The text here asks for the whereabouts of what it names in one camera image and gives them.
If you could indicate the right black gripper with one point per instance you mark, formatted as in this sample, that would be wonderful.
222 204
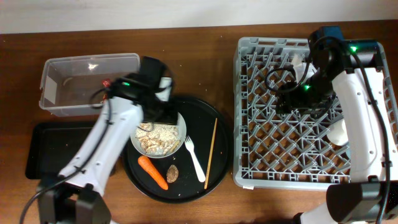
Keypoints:
288 100

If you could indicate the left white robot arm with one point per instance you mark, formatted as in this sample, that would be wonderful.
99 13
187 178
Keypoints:
76 194

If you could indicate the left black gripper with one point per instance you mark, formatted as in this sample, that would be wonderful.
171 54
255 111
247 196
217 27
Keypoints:
170 115

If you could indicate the round black tray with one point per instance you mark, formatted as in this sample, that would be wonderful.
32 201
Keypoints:
200 118

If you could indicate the orange carrot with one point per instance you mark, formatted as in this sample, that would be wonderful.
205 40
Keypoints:
148 166

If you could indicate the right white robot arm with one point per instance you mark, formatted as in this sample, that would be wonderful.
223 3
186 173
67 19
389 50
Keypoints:
351 71

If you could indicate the white plastic fork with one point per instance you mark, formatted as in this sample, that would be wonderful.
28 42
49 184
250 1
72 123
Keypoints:
191 149

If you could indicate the white paper cup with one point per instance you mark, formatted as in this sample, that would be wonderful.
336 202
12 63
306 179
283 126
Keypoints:
337 133

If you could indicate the brown walnut shell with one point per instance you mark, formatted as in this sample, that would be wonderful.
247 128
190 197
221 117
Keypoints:
172 174

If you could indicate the grey plate with rice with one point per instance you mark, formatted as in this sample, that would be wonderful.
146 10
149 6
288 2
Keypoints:
159 140

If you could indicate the red snack wrapper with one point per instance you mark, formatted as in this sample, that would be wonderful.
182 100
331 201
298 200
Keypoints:
106 83

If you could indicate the black rectangular tray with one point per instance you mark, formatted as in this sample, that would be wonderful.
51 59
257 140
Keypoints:
53 145

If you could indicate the wooden chopstick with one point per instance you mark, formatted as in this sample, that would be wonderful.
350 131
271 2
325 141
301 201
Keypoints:
210 155

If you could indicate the grey dishwasher rack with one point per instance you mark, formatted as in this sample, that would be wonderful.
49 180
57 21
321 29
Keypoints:
285 151

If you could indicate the clear plastic bin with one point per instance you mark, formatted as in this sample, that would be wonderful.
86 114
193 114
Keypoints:
68 83

